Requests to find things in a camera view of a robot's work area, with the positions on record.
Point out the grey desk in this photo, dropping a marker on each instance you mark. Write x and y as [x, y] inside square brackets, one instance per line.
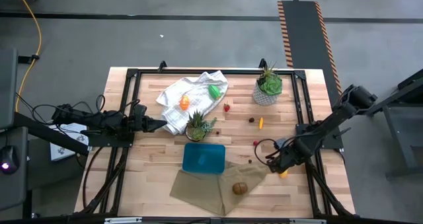
[11, 191]

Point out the blue plastic tupperware container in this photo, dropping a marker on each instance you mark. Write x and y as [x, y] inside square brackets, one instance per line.
[203, 158]

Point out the red toy cherry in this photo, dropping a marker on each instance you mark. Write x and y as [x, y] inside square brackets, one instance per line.
[255, 143]

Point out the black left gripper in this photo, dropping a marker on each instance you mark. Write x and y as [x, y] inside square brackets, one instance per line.
[137, 124]

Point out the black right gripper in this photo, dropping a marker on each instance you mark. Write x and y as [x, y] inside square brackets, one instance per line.
[285, 154]

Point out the yellow toy banana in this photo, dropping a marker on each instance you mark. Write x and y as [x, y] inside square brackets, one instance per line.
[283, 175]

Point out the succulent in white patterned pot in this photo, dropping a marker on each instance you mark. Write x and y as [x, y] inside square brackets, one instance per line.
[268, 88]

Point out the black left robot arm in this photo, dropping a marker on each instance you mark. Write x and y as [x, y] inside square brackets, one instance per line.
[99, 120]

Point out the white paper booklet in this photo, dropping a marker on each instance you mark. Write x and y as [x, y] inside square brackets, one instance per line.
[61, 149]

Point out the brown toy kiwi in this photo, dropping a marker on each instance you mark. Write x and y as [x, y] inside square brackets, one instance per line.
[240, 188]

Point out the small yellow toy pepper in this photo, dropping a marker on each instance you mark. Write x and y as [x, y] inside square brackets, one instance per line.
[261, 123]

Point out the black floor mat striped edges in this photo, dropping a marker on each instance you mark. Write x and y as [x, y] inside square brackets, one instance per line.
[307, 52]

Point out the silver metal bracket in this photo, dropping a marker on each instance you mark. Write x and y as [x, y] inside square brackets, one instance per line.
[122, 220]
[307, 221]

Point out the white checked dish towel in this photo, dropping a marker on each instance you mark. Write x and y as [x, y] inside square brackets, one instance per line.
[198, 95]

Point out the orange toy tangerine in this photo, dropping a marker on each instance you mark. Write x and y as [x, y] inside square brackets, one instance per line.
[184, 102]

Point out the black side table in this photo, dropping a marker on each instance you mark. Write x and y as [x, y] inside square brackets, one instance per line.
[401, 131]

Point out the black frame clamp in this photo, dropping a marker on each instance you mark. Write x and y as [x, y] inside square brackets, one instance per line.
[262, 63]
[162, 66]

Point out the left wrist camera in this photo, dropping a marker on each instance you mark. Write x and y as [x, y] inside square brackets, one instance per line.
[139, 111]

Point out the green ribbed toy vegetable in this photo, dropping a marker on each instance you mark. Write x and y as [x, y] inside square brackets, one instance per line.
[215, 92]

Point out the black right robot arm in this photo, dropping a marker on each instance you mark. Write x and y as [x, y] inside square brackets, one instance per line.
[330, 121]

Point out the succulent plant in black pot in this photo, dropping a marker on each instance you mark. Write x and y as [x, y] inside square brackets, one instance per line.
[197, 131]

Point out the olive tan cloth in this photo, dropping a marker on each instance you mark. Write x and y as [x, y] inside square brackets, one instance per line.
[205, 191]

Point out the red toy strawberry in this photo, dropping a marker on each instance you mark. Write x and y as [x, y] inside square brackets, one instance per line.
[226, 107]

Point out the black computer mouse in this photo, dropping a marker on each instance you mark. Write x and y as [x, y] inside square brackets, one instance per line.
[8, 159]

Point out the black aluminium table frame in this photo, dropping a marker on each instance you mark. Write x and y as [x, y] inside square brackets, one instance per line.
[215, 71]

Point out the dark toy blackberry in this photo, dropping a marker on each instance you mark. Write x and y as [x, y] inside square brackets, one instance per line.
[251, 120]

